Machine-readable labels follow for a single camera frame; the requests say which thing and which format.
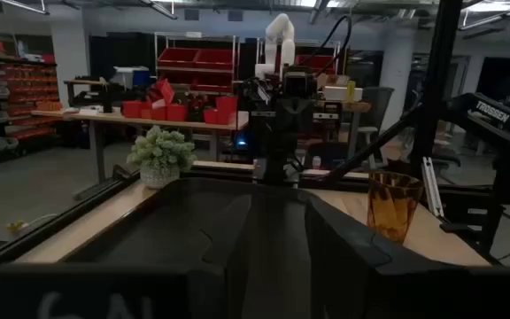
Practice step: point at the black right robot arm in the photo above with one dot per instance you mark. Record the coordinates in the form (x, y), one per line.
(264, 128)

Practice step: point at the amber ribbed glass cup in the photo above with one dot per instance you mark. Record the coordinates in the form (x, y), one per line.
(392, 208)

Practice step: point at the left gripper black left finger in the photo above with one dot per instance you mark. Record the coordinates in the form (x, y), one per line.
(224, 266)

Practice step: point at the black vertical frame post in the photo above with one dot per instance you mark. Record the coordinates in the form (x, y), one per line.
(436, 80)

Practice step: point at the metal rack with red bins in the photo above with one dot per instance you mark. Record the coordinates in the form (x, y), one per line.
(195, 59)

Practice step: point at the shelf with red bins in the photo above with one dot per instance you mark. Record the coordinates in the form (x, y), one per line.
(29, 97)

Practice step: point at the red storage bin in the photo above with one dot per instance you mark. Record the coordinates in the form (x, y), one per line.
(171, 112)
(132, 109)
(224, 110)

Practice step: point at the green plant in white pot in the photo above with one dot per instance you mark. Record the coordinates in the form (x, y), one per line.
(161, 153)

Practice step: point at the black plastic tray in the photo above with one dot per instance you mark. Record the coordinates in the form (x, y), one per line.
(149, 230)

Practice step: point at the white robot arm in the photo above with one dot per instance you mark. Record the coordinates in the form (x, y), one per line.
(280, 42)

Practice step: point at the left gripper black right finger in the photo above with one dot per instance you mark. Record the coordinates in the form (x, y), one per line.
(339, 266)

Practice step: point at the black diagonal frame strut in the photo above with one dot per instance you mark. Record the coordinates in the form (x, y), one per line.
(370, 148)

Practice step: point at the wooden workbench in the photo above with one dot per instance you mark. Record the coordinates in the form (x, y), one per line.
(118, 119)

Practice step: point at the white aluminium extrusion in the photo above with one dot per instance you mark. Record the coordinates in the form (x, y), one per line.
(432, 188)

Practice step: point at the black table edge frame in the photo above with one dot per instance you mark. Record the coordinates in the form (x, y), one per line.
(51, 223)

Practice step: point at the white and blue cooler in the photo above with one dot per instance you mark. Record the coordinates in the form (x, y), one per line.
(131, 76)

